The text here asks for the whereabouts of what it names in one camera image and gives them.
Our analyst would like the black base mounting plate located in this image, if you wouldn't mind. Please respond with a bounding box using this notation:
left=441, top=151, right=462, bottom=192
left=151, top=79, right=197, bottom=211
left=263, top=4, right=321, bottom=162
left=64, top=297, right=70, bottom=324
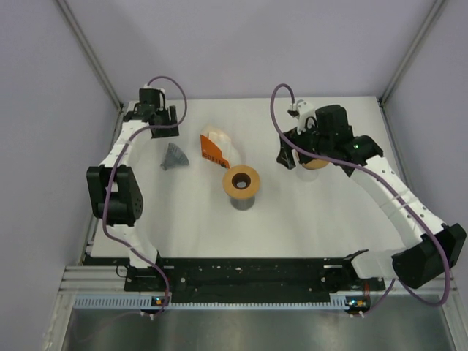
left=82, top=255, right=392, bottom=304

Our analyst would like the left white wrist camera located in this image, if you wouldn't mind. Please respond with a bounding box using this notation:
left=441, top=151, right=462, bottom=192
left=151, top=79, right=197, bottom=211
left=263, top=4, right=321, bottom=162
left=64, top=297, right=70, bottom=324
left=143, top=84, right=165, bottom=92

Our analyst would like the orange white coffee filter bag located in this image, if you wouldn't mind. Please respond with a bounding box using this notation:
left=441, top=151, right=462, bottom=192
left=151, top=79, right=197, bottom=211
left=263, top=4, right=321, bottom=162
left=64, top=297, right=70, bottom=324
left=200, top=124, right=242, bottom=169

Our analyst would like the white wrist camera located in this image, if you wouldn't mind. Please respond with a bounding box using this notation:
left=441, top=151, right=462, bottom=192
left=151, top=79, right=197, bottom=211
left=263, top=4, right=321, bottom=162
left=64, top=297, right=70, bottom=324
left=287, top=99, right=315, bottom=135
left=143, top=84, right=165, bottom=92

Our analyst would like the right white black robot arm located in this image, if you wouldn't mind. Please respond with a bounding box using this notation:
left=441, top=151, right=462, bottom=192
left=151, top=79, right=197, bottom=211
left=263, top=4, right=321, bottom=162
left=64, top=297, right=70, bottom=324
left=276, top=99, right=467, bottom=290

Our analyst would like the wooden rimmed glass dripper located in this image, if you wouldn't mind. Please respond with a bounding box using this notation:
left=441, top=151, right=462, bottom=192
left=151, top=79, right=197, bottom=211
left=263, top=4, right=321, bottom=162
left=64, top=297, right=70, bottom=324
left=301, top=159, right=329, bottom=170

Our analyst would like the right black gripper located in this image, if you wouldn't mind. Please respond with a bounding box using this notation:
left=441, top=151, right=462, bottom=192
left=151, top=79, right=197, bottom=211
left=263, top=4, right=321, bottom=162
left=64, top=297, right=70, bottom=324
left=277, top=118, right=333, bottom=170

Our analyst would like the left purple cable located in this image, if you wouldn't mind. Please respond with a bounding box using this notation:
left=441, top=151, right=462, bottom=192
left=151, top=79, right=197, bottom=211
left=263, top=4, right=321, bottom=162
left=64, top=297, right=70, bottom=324
left=101, top=75, right=188, bottom=315

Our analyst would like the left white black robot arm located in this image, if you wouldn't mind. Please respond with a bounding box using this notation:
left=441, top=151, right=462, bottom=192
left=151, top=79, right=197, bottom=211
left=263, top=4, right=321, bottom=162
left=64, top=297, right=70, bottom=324
left=86, top=85, right=179, bottom=290

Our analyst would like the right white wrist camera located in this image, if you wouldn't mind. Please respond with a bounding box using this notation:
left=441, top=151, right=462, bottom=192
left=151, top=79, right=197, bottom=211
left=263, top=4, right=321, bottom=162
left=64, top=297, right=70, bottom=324
left=287, top=99, right=315, bottom=135

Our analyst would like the grey slotted cable duct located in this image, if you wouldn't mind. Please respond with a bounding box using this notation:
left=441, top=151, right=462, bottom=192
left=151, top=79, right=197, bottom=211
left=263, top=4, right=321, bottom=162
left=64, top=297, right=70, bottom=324
left=73, top=295, right=369, bottom=313

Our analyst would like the aluminium frame rail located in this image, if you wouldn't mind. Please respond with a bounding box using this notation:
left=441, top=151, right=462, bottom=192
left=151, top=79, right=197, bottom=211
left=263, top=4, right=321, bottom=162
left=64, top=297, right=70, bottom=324
left=59, top=266, right=127, bottom=293

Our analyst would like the grey metal cone filter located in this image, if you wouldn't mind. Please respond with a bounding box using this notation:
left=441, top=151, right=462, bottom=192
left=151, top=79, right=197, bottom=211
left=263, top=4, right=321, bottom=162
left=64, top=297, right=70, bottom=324
left=160, top=143, right=189, bottom=171

